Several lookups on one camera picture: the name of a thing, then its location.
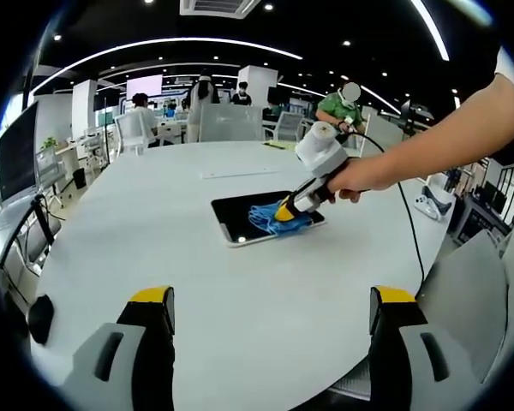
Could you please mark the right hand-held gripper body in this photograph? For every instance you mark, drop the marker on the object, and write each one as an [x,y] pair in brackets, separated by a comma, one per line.
[321,147]

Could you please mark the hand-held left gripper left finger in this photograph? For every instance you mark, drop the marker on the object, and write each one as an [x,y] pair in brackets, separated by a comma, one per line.
[115,368]

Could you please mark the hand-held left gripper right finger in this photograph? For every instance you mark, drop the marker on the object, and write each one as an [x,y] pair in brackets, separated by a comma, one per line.
[411,372]

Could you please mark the blue cleaning cloth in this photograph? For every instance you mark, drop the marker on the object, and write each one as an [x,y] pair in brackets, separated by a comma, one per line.
[261,218]

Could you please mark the person's right hand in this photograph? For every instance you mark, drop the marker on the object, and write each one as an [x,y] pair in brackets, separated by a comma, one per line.
[364,175]

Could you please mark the yellow paper sheet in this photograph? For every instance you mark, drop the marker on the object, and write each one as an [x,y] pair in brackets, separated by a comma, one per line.
[280,145]

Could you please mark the white office chair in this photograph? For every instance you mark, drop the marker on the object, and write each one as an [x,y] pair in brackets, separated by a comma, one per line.
[130,130]
[287,124]

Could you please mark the white desk partition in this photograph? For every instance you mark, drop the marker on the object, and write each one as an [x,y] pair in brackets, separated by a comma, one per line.
[392,126]

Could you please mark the black pouch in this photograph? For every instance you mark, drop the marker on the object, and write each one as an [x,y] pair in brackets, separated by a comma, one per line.
[41,319]

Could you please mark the grey mesh office chair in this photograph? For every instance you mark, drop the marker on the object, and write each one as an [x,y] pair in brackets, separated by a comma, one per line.
[462,299]

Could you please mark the grey mesh chair back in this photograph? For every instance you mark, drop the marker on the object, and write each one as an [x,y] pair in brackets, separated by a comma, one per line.
[229,124]

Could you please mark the black tripod stand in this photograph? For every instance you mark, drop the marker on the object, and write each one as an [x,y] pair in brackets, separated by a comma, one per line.
[415,113]

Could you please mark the white grey device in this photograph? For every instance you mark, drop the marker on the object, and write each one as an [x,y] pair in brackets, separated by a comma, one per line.
[432,203]

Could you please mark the straight ceiling light strip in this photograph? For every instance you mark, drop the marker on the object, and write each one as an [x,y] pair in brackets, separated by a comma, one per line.
[432,30]

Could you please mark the grey equipment box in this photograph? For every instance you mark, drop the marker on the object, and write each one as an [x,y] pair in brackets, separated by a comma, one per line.
[479,218]

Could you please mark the ceiling air vent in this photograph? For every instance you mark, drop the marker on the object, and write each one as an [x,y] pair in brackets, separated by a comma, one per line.
[220,8]

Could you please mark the dark edged side desk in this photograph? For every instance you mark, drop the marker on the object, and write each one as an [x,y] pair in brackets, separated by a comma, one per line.
[13,222]

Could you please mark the curved ceiling light strip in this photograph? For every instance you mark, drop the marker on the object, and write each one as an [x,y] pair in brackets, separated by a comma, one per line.
[175,40]

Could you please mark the black waste bin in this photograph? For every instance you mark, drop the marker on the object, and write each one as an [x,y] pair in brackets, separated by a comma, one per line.
[80,177]

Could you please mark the light mesh office chair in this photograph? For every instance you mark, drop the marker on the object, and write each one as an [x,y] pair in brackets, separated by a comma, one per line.
[49,169]

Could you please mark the large computer monitor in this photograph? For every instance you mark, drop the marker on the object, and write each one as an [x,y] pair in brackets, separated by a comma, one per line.
[17,158]

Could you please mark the small potted plant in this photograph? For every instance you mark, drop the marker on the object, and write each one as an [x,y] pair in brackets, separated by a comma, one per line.
[48,143]

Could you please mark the bright wall screen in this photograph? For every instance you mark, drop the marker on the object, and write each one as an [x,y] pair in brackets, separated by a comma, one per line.
[145,87]

